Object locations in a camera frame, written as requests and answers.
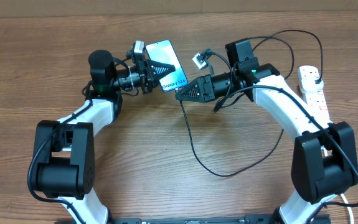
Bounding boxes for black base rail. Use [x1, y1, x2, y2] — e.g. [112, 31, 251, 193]
[54, 213, 332, 224]

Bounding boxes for white charger adapter plug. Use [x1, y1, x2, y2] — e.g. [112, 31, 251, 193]
[299, 77, 324, 93]

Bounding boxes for blue Galaxy smartphone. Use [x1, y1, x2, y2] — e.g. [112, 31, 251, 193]
[146, 40, 188, 92]

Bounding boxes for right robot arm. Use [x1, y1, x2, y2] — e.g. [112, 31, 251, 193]
[176, 39, 358, 223]

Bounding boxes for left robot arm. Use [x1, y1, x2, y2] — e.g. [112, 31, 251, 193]
[27, 50, 176, 223]

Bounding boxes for white power strip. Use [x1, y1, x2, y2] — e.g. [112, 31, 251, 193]
[298, 65, 330, 119]

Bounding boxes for black USB charger cable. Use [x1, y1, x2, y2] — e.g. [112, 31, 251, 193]
[174, 29, 324, 178]

